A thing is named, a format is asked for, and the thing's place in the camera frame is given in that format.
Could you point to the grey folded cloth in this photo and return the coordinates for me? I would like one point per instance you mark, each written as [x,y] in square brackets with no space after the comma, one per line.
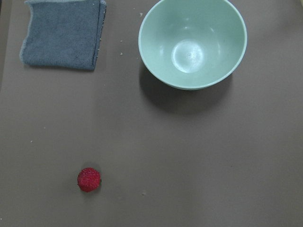
[63,33]

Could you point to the red strawberry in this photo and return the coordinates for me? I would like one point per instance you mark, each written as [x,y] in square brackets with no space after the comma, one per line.
[89,179]

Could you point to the mint green bowl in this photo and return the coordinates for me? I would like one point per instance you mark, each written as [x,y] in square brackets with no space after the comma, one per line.
[192,44]

